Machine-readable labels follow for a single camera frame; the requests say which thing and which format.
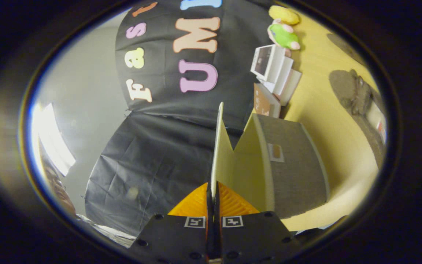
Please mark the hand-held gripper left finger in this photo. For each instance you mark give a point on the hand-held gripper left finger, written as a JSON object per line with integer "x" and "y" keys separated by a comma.
{"x": 178, "y": 238}

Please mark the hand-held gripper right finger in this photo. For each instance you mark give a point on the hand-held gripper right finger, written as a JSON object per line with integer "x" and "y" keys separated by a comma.
{"x": 251, "y": 238}

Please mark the grey fabric storage box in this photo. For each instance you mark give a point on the grey fabric storage box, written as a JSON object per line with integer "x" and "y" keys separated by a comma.
{"x": 291, "y": 168}

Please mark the brown cover book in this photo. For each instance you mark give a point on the brown cover book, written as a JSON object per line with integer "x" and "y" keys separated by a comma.
{"x": 263, "y": 101}

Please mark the ceiling light panel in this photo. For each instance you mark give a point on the ceiling light panel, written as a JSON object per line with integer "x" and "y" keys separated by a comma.
{"x": 51, "y": 139}

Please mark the white book with photo cover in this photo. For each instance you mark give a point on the white book with photo cover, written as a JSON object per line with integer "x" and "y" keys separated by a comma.
{"x": 264, "y": 60}

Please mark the green plush toy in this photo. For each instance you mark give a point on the green plush toy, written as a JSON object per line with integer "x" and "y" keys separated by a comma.
{"x": 282, "y": 36}

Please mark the yellow plush toy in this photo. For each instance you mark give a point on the yellow plush toy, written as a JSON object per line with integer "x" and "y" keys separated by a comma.
{"x": 283, "y": 14}

